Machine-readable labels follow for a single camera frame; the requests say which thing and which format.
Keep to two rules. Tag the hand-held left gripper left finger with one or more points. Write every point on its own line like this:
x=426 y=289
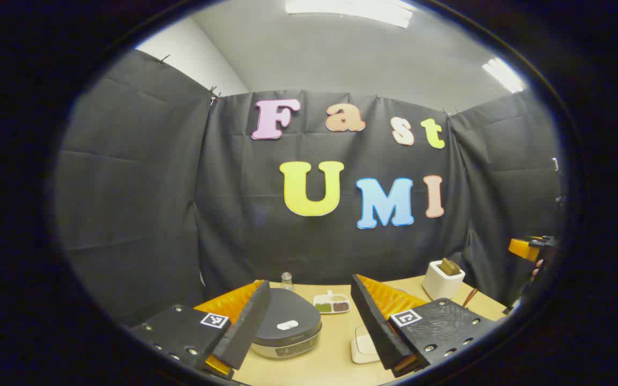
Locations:
x=250 y=321

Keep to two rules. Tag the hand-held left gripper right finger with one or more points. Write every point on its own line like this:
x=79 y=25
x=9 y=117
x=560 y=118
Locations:
x=373 y=321

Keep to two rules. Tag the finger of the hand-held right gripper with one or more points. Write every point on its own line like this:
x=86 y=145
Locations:
x=523 y=248

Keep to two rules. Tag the dark grey rice cooker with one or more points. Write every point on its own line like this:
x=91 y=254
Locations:
x=293 y=313

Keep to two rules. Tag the brown wooden spoon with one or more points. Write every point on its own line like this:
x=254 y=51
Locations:
x=470 y=298

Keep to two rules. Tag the white divided condiment dish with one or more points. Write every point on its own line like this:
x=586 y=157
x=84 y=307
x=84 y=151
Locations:
x=332 y=304

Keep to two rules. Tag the small clear bottle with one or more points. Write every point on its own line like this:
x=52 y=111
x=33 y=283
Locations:
x=287 y=282

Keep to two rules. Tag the brown toast slice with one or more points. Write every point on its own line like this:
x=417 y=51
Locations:
x=451 y=267

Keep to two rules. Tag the white toaster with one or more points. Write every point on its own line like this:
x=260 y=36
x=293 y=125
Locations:
x=440 y=287

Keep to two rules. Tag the ceiling light panel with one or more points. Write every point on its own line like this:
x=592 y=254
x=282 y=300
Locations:
x=504 y=75

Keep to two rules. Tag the black backdrop cloth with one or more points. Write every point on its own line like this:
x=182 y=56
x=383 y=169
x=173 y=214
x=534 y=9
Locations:
x=137 y=187

